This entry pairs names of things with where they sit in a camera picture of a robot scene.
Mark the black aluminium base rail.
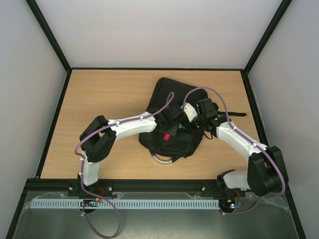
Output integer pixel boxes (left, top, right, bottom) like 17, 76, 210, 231
22, 178, 245, 199

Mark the pink highlighter black body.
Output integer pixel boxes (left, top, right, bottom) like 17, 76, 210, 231
163, 134, 171, 141

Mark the light blue cable duct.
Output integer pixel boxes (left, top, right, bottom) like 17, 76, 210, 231
30, 199, 220, 210

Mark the black cage frame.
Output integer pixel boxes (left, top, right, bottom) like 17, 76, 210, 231
6, 0, 306, 239

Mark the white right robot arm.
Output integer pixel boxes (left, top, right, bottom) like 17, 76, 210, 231
192, 98, 286, 197

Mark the black student backpack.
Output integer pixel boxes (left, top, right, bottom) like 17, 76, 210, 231
139, 78, 245, 164

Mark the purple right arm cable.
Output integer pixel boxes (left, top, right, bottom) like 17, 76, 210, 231
183, 87, 286, 215

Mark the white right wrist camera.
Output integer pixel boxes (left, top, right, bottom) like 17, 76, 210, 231
181, 103, 198, 122

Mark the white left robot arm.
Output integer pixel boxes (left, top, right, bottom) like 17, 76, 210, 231
74, 103, 187, 186

